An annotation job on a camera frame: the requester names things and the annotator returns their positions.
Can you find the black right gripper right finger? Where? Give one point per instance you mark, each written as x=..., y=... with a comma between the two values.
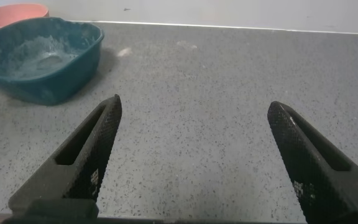
x=322, y=174

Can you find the blue transparent mixing bowl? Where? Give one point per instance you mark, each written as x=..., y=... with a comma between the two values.
x=73, y=77

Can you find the pink bowl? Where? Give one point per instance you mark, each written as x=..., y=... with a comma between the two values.
x=8, y=14

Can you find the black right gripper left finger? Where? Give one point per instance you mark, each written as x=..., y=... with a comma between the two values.
x=73, y=174

